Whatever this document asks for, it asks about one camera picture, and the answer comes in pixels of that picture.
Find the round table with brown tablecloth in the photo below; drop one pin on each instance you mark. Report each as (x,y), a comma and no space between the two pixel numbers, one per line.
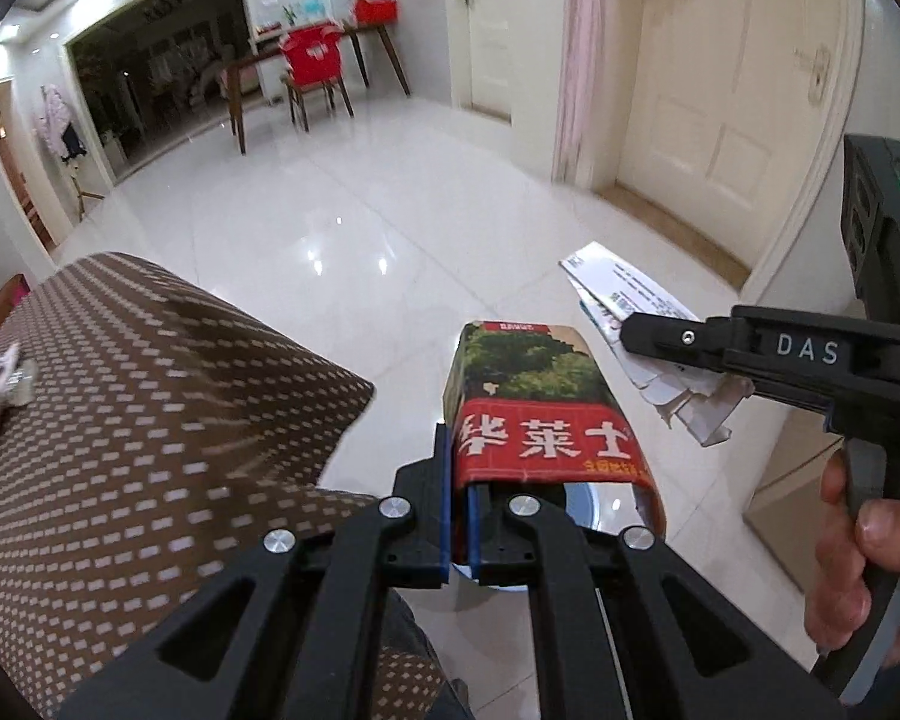
(157,427)

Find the coat rack with pink clothes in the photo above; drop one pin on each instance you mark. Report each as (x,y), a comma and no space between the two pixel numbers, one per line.
(56,120)

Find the red and green carton box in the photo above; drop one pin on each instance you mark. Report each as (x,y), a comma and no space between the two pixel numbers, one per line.
(555,435)

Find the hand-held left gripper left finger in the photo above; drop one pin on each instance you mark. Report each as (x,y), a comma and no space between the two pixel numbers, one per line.
(444,510)

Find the chair with red cover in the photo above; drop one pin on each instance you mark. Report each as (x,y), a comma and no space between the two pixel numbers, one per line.
(311,60)

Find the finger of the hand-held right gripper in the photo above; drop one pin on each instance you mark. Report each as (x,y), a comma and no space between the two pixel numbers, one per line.
(667,336)

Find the plain white door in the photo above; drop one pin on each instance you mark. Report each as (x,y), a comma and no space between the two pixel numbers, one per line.
(495,30)

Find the white round trash bin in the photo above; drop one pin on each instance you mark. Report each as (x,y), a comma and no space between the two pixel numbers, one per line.
(592,510)

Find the person's dark trousers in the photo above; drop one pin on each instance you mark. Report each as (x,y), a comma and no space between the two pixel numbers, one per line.
(420,652)

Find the pink curtain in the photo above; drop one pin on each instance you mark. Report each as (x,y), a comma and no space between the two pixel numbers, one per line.
(581,52)

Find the person's right hand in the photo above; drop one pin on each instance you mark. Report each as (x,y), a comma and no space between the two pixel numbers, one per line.
(840,562)

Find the white paper box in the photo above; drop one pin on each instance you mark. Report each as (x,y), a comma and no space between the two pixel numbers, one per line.
(622,285)

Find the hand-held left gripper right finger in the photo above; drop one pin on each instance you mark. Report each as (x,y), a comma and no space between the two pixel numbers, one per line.
(477,540)

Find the crumpled white wrapper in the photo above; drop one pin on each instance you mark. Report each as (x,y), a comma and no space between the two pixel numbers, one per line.
(0,390)

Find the red basket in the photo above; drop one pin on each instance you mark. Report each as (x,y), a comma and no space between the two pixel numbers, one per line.
(376,9)

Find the wooden dining table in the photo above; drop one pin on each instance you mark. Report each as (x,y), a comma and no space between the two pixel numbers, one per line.
(234,101)

